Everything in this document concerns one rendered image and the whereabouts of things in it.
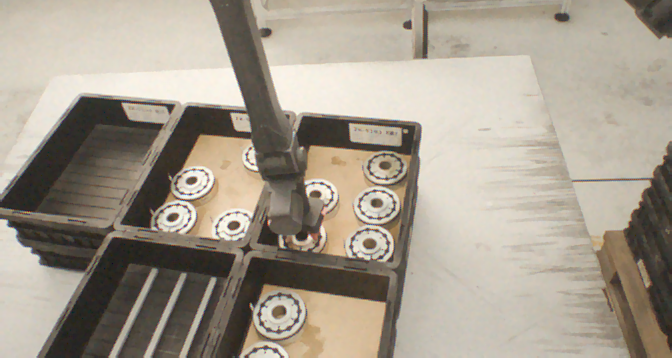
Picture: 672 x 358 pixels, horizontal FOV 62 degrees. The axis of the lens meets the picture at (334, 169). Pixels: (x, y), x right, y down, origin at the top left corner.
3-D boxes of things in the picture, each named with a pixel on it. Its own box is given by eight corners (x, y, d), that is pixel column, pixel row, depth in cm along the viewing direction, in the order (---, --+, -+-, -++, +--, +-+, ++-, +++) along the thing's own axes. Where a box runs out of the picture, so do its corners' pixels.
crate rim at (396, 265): (299, 118, 136) (298, 110, 134) (422, 129, 130) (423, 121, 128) (249, 255, 110) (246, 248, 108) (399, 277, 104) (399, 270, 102)
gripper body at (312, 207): (316, 231, 108) (311, 210, 103) (267, 221, 111) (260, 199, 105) (325, 205, 112) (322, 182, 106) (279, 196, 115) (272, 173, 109)
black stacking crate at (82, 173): (97, 125, 155) (80, 93, 146) (195, 135, 149) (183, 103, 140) (15, 242, 129) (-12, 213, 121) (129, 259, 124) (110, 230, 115)
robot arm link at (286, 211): (303, 141, 97) (256, 146, 99) (299, 194, 90) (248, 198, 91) (317, 182, 106) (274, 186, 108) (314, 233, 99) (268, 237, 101)
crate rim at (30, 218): (82, 98, 148) (79, 91, 146) (186, 108, 142) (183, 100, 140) (-8, 218, 122) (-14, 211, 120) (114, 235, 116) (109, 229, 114)
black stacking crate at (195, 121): (197, 135, 149) (185, 103, 140) (303, 145, 143) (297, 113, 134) (131, 260, 123) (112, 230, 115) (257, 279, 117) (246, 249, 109)
